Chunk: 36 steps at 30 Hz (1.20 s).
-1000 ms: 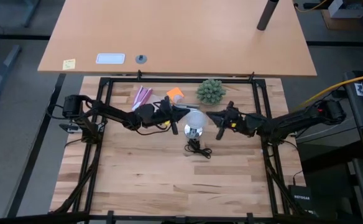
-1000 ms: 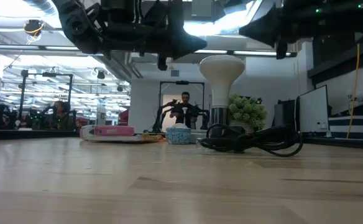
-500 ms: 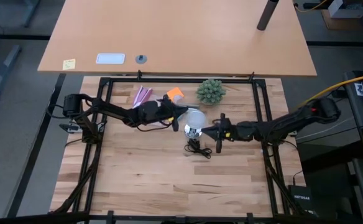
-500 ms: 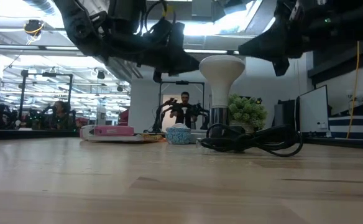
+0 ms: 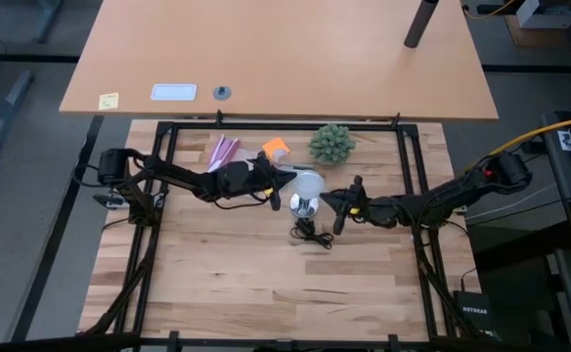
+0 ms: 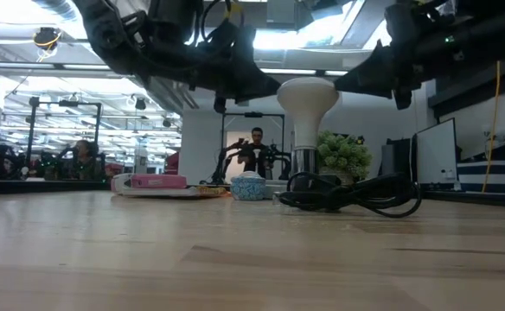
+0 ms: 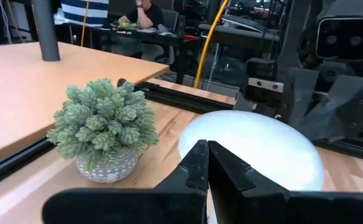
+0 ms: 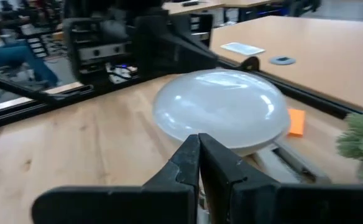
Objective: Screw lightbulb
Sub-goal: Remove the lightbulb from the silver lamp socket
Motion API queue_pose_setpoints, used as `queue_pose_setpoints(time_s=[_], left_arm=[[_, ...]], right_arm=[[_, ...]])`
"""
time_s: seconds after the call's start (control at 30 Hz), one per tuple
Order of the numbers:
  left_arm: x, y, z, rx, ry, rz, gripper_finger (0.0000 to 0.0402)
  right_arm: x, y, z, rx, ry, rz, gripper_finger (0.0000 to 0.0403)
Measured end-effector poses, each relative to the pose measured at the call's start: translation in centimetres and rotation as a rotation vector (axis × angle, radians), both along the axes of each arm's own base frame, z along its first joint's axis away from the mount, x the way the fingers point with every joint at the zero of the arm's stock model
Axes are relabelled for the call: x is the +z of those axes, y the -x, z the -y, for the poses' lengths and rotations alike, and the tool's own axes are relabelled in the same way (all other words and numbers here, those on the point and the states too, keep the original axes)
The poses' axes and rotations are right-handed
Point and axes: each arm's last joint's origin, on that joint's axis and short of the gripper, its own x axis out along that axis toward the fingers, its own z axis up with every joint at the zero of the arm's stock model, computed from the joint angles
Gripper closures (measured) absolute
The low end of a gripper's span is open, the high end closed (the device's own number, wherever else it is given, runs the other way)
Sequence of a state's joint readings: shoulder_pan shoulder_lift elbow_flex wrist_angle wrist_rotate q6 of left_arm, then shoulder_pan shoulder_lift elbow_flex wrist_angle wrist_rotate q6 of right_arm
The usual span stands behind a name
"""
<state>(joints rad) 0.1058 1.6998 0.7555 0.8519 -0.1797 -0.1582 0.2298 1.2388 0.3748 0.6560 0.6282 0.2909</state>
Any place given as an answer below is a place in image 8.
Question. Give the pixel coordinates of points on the tan long desk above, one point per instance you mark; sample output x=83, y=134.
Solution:
x=200, y=6

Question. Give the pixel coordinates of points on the grey stapler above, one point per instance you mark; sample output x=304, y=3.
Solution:
x=287, y=165

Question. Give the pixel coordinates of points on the black aluminium table frame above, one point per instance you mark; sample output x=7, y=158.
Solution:
x=309, y=99

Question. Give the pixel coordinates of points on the white lightbulb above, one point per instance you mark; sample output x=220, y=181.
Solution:
x=222, y=109

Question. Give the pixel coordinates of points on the orange sticky note pad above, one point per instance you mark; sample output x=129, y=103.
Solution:
x=296, y=123

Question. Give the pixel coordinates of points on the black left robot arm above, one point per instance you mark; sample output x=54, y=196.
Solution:
x=107, y=6

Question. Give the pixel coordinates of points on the person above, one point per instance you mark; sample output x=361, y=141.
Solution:
x=13, y=56

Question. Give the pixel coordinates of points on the tan wooden desk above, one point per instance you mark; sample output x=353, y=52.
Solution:
x=309, y=46

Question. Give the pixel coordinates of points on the green potted plant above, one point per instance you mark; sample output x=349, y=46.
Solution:
x=361, y=140

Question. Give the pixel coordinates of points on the grey desk grommet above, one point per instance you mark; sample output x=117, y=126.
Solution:
x=282, y=60

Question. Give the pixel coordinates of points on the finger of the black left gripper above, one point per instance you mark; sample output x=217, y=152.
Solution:
x=191, y=59
x=153, y=46

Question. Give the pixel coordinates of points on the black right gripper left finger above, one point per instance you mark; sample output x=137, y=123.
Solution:
x=122, y=205

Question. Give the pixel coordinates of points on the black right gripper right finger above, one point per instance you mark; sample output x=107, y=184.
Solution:
x=278, y=205

